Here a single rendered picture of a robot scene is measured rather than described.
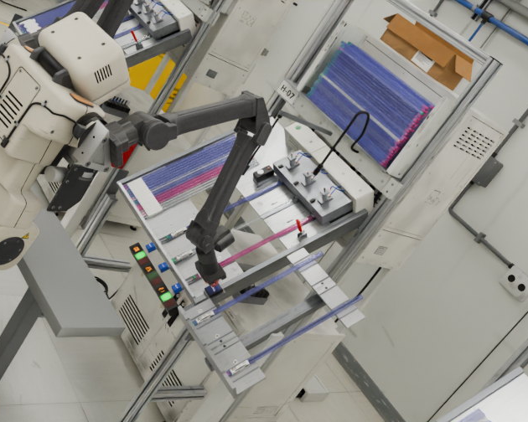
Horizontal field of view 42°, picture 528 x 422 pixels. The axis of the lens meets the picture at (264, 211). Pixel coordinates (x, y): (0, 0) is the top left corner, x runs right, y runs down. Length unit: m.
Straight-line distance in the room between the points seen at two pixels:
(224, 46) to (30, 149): 1.94
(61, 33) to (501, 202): 2.68
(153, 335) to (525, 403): 1.53
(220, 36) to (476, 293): 1.93
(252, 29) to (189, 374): 1.82
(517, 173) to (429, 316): 0.92
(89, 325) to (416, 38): 1.75
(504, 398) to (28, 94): 1.56
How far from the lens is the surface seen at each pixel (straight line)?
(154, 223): 2.60
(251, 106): 2.01
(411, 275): 4.10
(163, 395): 2.59
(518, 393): 2.20
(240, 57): 3.73
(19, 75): 1.87
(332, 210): 2.46
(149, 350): 3.00
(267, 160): 2.75
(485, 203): 3.95
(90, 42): 1.84
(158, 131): 1.81
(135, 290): 3.11
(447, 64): 2.90
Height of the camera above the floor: 1.82
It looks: 19 degrees down
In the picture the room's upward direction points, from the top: 35 degrees clockwise
